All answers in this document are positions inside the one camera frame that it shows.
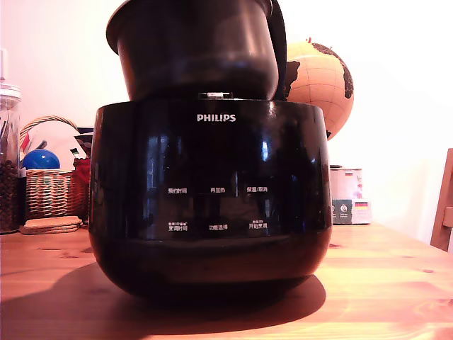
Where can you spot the wooden chair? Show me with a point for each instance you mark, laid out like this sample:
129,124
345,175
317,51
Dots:
444,212

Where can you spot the cork globe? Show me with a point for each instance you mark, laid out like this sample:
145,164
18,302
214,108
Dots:
318,85

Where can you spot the green and white carton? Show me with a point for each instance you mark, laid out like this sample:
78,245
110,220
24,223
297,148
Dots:
350,212

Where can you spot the black Philips rice cooker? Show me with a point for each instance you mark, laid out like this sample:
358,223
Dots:
212,159

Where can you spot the blue ball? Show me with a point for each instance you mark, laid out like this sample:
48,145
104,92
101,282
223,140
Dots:
40,159

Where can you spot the black cooking pot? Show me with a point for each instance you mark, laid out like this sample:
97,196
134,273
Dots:
194,46

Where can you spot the red knitted item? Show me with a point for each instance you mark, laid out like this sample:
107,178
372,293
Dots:
82,180

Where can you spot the dotted patterned paper item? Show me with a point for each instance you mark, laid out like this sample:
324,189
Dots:
85,141

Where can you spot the stack of cork coasters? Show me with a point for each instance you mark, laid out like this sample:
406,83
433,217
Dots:
51,225

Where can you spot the woven wicker basket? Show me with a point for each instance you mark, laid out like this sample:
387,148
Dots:
49,193

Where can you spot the glass jar of coffee beans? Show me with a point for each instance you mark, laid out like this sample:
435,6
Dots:
10,191

